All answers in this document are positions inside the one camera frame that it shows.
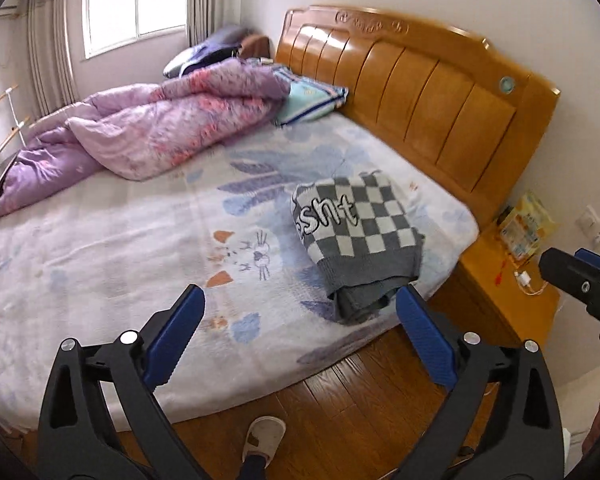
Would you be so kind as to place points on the dark blue pillow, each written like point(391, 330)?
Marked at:
point(222, 44)

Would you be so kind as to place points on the wooden bed rail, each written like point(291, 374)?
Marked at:
point(15, 118)

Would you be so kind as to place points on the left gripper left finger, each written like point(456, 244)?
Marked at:
point(76, 435)

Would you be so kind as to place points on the teal striped pillow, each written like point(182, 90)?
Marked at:
point(308, 99)

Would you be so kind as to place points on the air conditioner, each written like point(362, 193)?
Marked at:
point(10, 9)

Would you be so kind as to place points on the white wall socket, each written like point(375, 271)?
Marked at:
point(589, 224)

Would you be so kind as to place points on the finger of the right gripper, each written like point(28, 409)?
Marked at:
point(577, 275)

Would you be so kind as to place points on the grey white checkered sweater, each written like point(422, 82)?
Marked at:
point(357, 234)

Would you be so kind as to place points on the white charger with cable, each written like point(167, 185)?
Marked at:
point(523, 280)

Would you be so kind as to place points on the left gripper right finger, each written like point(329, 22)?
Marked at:
point(499, 419)

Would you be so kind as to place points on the white slipper foot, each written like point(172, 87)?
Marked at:
point(261, 444)

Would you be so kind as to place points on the floral blue bed sheet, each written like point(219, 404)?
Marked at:
point(103, 256)

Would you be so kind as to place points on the yellow snack bag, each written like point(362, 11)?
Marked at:
point(525, 228)

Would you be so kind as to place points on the wooden nightstand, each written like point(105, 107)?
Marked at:
point(483, 296)

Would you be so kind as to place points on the purple floral quilt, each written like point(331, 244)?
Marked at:
point(139, 131)

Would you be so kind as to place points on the wooden headboard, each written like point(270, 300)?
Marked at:
point(442, 97)

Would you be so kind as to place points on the window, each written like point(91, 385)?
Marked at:
point(109, 24)

